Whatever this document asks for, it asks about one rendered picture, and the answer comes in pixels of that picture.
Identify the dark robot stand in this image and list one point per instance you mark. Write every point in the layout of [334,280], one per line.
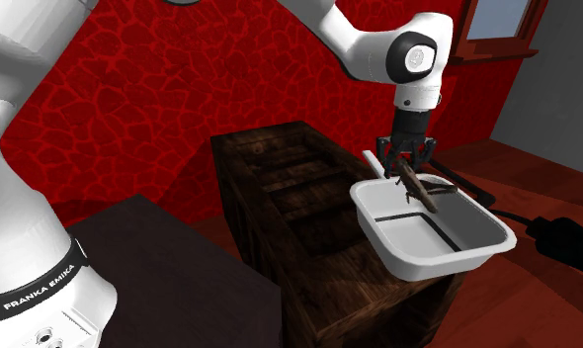
[176,289]

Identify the white rectangular basin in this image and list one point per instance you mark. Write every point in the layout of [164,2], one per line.
[416,246]

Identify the brown twig-shaped thing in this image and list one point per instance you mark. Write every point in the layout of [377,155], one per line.
[419,191]

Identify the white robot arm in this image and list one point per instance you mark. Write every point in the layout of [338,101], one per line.
[26,231]

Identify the black long bar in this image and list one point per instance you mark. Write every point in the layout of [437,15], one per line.
[465,185]

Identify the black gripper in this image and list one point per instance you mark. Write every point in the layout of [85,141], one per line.
[410,124]

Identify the red-framed window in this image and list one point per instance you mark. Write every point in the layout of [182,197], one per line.
[498,21]

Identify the dark wooden chest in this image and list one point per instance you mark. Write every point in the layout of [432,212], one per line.
[330,284]

